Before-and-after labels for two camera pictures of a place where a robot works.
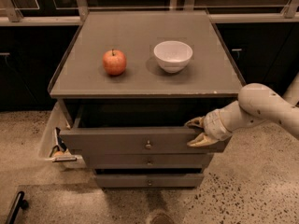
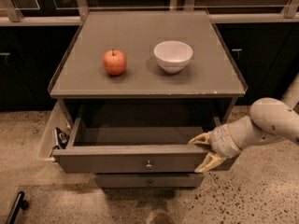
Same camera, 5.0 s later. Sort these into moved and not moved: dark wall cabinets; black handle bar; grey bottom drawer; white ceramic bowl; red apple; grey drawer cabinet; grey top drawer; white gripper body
Moved: white gripper body; grey top drawer
Not moved: red apple; white ceramic bowl; grey drawer cabinet; dark wall cabinets; grey bottom drawer; black handle bar
